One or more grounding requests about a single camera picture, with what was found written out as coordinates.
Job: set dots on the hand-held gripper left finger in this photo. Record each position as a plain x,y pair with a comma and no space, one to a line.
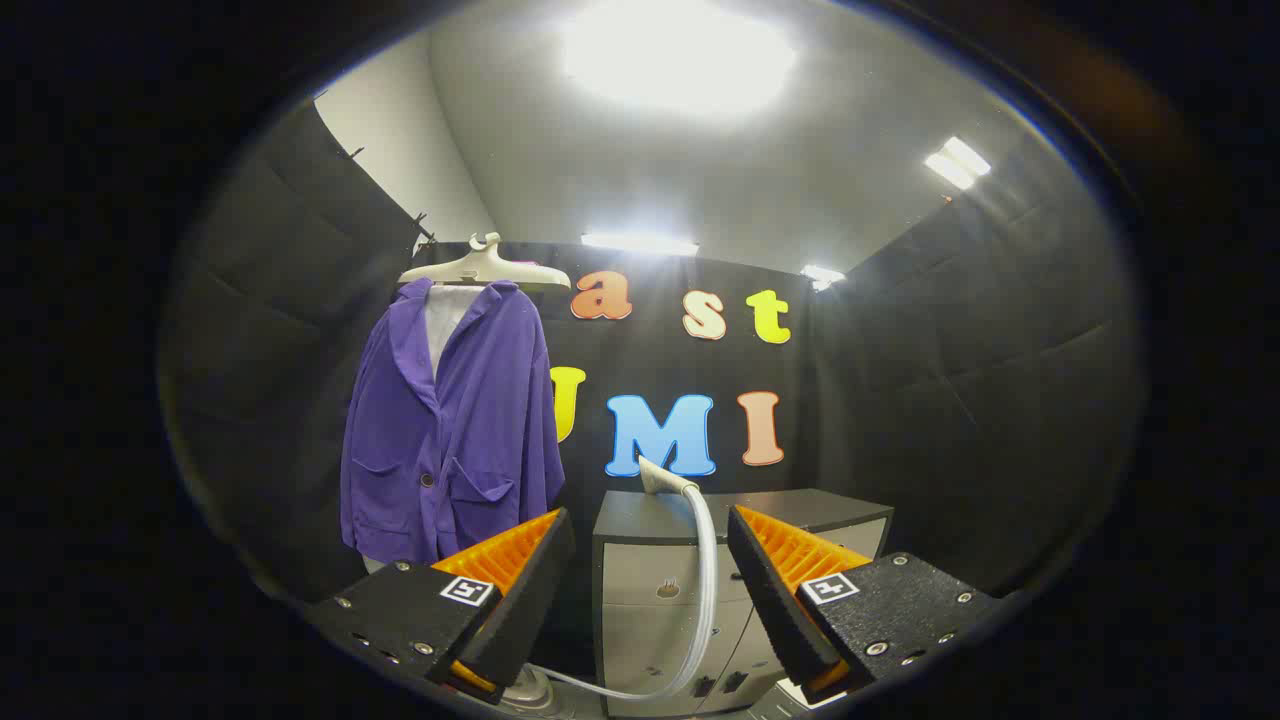
525,600

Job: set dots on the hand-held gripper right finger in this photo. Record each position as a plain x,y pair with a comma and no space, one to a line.
775,600

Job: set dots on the grey garment steamer base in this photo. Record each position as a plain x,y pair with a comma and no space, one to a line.
525,692

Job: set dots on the white plastic clothes hanger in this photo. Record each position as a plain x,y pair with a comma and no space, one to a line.
480,268

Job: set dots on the grey cabinet with black top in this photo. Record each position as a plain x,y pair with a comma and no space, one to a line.
640,585

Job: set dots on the rectangular ceiling light panel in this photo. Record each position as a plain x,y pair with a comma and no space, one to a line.
957,162
640,243
822,275

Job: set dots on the large round ceiling light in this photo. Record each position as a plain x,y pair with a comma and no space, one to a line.
680,55

